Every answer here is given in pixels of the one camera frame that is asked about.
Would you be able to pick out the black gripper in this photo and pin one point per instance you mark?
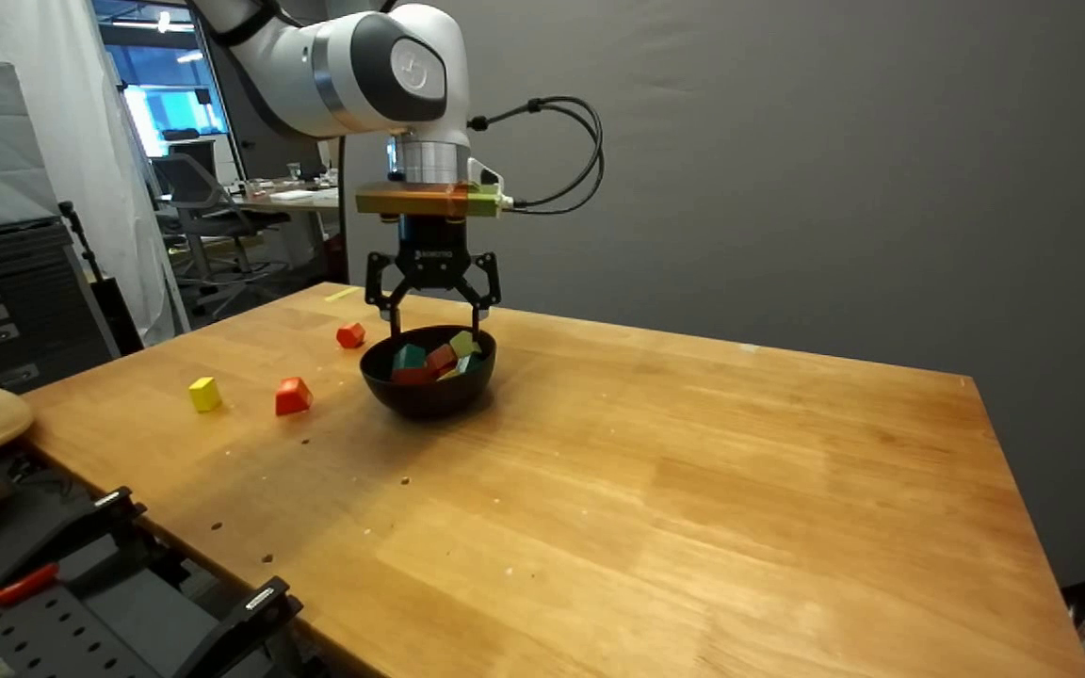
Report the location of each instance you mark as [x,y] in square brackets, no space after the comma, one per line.
[432,237]

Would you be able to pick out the yellow wooden cube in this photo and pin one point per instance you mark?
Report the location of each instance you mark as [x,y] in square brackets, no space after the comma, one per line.
[205,398]

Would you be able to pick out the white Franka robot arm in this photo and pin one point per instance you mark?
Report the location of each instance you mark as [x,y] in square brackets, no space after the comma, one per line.
[318,61]

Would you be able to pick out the black bowl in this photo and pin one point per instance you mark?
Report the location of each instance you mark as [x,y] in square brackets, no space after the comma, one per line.
[432,400]

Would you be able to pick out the orange wooden block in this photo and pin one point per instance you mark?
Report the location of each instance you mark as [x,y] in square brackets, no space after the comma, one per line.
[441,360]

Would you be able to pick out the yellow tape strip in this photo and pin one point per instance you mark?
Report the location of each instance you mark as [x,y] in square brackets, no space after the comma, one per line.
[341,295]

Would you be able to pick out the white desk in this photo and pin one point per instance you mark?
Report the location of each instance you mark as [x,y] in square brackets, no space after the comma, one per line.
[293,197]

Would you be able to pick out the black office chair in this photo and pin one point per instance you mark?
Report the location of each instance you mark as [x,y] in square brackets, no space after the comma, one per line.
[190,182]

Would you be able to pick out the computer monitor blue screen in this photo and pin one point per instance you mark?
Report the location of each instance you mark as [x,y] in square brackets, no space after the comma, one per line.
[180,115]

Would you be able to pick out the white fabric curtain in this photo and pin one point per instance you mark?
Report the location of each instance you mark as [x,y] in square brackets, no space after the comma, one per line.
[103,213]

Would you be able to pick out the grey collapsible backdrop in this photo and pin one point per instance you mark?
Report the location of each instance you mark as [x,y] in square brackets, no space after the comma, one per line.
[820,191]

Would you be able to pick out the black equipment case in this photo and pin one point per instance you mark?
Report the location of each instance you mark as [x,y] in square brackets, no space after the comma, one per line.
[18,304]

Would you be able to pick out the wrist mounted stereo camera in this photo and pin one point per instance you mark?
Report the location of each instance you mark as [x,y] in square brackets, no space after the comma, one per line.
[422,201]

